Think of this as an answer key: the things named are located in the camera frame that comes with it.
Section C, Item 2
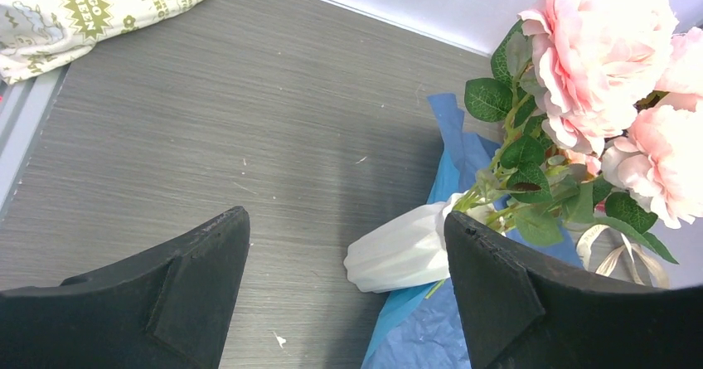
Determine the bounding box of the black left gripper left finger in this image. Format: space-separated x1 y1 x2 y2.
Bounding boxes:
1 206 250 368

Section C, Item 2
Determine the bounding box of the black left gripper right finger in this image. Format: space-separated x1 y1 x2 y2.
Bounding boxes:
444 211 702 368

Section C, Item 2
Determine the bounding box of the blue wrapping paper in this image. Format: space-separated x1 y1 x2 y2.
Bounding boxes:
361 92 584 369

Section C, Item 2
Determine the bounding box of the beige printed ribbon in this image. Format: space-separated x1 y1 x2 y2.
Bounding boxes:
575 225 671 289

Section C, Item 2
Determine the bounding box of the pink flower stem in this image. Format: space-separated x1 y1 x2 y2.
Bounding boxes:
453 0 703 214
487 94 702 262

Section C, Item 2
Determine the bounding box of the white ribbed vase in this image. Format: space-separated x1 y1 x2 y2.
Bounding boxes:
343 192 462 294

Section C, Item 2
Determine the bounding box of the patterned cream cloth bag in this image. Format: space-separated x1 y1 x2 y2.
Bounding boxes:
1 0 203 85

